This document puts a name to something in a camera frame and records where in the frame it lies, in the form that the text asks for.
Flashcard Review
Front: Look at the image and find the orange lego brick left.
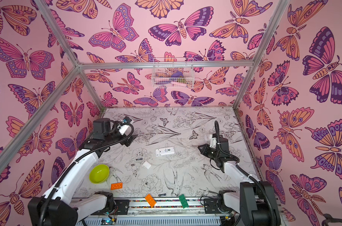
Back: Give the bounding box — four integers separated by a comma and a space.
110, 182, 123, 190

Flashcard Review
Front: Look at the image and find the small green circuit board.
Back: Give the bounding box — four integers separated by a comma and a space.
101, 218, 116, 226

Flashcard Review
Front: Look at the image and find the white wire basket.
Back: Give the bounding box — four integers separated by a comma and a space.
150, 57, 195, 89

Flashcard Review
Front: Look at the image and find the lime green bowl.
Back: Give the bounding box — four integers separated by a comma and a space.
89, 164, 110, 184

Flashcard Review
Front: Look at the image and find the green lego brick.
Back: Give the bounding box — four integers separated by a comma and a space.
179, 194, 189, 209

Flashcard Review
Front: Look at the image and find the purple object in basket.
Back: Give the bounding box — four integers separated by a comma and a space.
170, 71, 184, 80

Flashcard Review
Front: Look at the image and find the white slotted cable duct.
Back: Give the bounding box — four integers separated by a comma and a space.
84, 216, 222, 226

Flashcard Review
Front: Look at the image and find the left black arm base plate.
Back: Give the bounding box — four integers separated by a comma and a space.
103, 199, 130, 215

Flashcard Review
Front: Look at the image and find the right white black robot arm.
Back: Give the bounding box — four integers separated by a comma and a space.
198, 121, 281, 226

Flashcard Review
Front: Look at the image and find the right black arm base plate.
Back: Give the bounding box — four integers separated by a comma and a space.
203, 198, 223, 214

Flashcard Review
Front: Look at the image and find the white remote control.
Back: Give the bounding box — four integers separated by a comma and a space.
204, 134, 212, 141
155, 147, 175, 157

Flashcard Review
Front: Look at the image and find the white battery cover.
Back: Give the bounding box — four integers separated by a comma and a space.
143, 161, 152, 170

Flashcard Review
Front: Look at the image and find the aluminium front rail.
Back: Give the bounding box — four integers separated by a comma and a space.
51, 196, 282, 217

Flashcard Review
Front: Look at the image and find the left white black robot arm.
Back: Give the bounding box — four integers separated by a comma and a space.
28, 116, 136, 226

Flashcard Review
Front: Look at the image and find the orange lego brick on rail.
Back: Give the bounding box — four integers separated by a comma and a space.
145, 194, 157, 208

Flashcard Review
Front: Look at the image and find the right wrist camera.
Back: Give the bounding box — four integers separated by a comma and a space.
210, 137, 218, 149

